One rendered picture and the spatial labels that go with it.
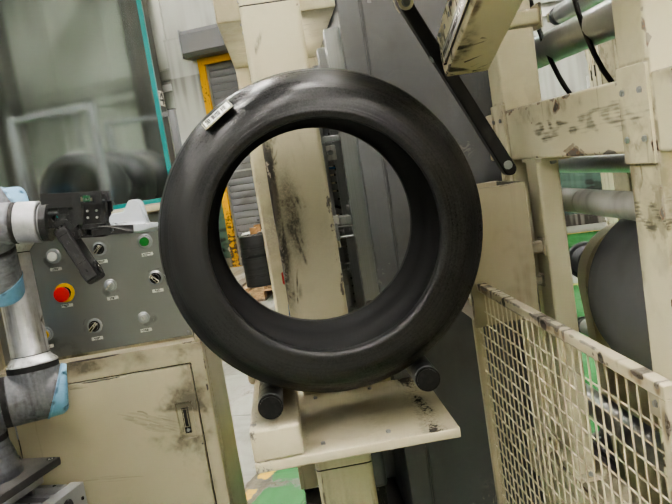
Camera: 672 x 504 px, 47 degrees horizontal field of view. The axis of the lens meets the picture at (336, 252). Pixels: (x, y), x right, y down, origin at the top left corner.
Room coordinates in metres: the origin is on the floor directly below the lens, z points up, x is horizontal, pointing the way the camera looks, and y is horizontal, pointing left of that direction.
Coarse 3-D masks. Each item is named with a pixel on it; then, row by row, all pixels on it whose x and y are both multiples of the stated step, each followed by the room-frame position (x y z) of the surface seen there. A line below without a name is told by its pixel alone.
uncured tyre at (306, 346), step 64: (256, 128) 1.28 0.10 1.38; (384, 128) 1.29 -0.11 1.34; (192, 192) 1.28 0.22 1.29; (448, 192) 1.30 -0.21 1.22; (192, 256) 1.27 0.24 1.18; (448, 256) 1.30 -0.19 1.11; (192, 320) 1.30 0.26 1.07; (256, 320) 1.55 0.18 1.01; (320, 320) 1.58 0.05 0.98; (384, 320) 1.57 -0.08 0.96; (448, 320) 1.32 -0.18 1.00; (320, 384) 1.30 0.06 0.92
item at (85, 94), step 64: (0, 0) 1.98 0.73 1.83; (64, 0) 1.99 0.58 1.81; (128, 0) 2.00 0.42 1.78; (0, 64) 1.98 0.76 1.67; (64, 64) 1.99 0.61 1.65; (128, 64) 2.00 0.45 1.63; (0, 128) 1.98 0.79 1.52; (64, 128) 1.99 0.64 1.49; (128, 128) 2.00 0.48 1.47; (64, 192) 1.99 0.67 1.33; (128, 192) 2.00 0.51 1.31
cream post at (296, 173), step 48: (240, 0) 1.67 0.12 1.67; (288, 0) 1.67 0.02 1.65; (288, 48) 1.67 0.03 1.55; (288, 144) 1.67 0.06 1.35; (288, 192) 1.67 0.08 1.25; (288, 240) 1.67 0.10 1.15; (336, 240) 1.68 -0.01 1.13; (288, 288) 1.67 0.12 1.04; (336, 288) 1.67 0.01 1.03; (336, 480) 1.67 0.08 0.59
